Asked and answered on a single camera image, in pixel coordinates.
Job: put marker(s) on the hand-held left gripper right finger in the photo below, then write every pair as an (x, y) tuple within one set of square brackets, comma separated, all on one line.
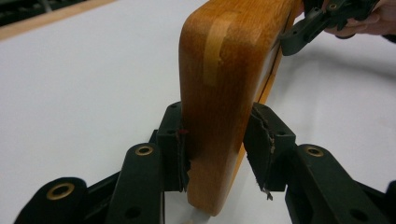
[(311, 177)]

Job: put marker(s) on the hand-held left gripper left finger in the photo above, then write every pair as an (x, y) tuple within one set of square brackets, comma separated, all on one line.
[(146, 174)]

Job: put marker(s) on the white table mat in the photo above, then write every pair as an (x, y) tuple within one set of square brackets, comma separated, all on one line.
[(77, 109)]

